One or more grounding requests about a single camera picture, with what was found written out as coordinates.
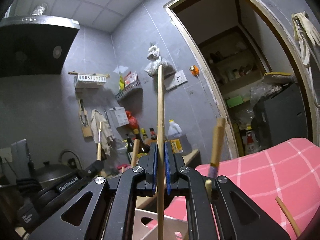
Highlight wooden shelf unit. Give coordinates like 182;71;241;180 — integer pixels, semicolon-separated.
200;26;270;105

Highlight cream rubber gloves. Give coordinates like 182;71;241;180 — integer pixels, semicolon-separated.
291;11;320;67

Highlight foil exhaust duct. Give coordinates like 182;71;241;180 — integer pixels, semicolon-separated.
30;4;48;15

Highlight wooden knife rack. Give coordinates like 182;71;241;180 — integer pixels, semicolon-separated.
79;99;92;138

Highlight grey wall basket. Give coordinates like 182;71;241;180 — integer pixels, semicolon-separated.
115;80;142;102

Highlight pink checked tablecloth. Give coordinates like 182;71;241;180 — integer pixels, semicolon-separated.
145;137;320;240

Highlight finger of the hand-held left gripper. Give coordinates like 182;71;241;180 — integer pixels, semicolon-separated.
84;159;105;178

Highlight yellow edged cushion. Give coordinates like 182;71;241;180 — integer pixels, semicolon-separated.
261;72;295;84

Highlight crumpled clear plastic bag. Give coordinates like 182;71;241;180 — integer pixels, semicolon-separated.
250;81;283;103

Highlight white wall switch plate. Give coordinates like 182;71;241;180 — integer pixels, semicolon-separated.
165;76;177;90

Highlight grey wall utensil box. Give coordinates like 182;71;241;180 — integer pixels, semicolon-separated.
109;107;129;128

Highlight soy sauce bottle yellow label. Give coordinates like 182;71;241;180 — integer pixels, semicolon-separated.
140;128;150;153

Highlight wooden door frame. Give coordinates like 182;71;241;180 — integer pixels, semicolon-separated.
164;0;317;160

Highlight wooden stick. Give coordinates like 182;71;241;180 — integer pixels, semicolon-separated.
68;71;110;77

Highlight white dish cloth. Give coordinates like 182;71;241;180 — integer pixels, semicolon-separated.
90;109;115;155

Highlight green box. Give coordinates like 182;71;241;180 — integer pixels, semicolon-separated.
226;95;244;108

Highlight black range hood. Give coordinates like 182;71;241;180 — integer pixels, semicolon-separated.
0;15;80;78

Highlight black wok with lid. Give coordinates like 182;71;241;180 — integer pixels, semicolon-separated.
35;161;75;183

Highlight white wall socket plate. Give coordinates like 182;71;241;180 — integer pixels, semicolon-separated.
174;70;187;85

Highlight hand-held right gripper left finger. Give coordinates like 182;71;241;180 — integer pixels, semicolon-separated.
29;142;158;240

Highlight dark grey cabinet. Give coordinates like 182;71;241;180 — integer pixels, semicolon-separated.
252;82;308;150

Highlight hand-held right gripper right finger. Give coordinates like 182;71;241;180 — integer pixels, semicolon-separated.
164;141;292;240

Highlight red white snack packet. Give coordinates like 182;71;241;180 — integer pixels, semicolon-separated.
124;72;138;85

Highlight cooking oil jug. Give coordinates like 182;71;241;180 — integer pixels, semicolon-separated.
167;119;189;154

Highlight hanging clear plastic bag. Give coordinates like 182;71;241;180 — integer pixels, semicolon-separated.
144;44;175;77

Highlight white wall basket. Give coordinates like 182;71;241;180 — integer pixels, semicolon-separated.
74;74;108;88

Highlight white plastic chopstick holder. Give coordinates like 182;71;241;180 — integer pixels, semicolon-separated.
134;200;191;240

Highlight curved metal faucet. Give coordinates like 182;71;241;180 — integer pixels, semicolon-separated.
59;150;83;170

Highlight red plastic bag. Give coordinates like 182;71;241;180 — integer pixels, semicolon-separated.
125;111;138;130

